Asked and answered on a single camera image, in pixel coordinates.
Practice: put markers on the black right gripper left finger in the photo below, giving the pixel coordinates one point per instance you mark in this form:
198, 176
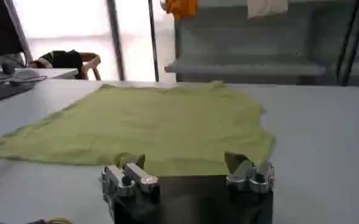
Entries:
130, 178

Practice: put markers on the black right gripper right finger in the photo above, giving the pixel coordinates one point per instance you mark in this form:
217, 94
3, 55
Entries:
248, 176

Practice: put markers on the green shirt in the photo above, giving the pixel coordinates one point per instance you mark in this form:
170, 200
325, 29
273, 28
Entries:
142, 128

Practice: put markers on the grey metal shelf rack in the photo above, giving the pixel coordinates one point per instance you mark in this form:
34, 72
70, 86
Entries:
258, 45

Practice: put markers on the thin dark pole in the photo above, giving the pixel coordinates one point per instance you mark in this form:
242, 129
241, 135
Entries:
153, 39

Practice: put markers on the cream hanging cloth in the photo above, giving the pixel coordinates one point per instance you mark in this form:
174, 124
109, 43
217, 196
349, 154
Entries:
267, 7

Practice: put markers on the orange hanging cloth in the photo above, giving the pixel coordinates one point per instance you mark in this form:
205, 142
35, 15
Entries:
181, 7

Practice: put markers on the dark window post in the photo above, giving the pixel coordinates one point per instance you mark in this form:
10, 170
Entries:
115, 39

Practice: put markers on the black metal rack post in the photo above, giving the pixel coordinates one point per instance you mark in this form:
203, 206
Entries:
351, 42

